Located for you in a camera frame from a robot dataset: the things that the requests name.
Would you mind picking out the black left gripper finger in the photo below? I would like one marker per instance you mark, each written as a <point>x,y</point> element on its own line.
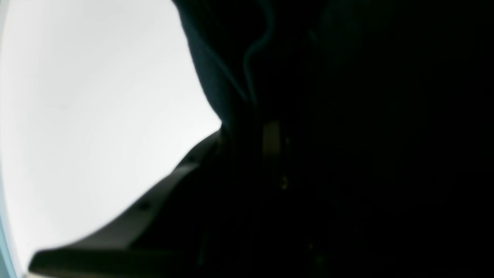
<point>124,248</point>

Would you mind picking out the black T-shirt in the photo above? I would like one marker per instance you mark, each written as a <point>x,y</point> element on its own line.
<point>358,136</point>

